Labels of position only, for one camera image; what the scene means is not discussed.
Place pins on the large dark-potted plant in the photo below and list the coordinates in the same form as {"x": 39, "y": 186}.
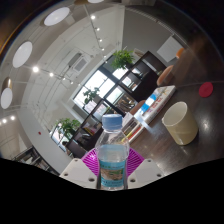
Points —
{"x": 121, "y": 58}

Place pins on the cream ceramic mug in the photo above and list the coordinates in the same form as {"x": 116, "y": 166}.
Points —
{"x": 183, "y": 128}

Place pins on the ceiling air conditioner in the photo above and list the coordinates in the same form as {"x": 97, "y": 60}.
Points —
{"x": 78, "y": 63}

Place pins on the white wall radiator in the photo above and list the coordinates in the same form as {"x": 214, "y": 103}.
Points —
{"x": 170, "y": 49}

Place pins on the clear blue-capped water bottle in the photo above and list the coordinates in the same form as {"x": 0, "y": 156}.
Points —
{"x": 112, "y": 156}

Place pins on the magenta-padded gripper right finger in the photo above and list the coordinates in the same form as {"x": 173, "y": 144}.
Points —
{"x": 146, "y": 171}

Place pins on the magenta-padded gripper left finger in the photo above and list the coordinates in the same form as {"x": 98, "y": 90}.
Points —
{"x": 78, "y": 171}

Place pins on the blue-covered book stack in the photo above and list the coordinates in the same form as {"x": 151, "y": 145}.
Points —
{"x": 156, "y": 103}

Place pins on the flat round red coaster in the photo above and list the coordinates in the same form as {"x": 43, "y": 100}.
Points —
{"x": 206, "y": 89}

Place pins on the small white-potted plant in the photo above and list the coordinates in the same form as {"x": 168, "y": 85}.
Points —
{"x": 90, "y": 95}

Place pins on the ceiling lights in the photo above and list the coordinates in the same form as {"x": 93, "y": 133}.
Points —
{"x": 22, "y": 54}

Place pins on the bushy potted plant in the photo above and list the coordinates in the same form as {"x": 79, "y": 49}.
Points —
{"x": 68, "y": 126}

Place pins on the low dark shelf unit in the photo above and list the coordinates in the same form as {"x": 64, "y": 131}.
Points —
{"x": 146, "y": 80}

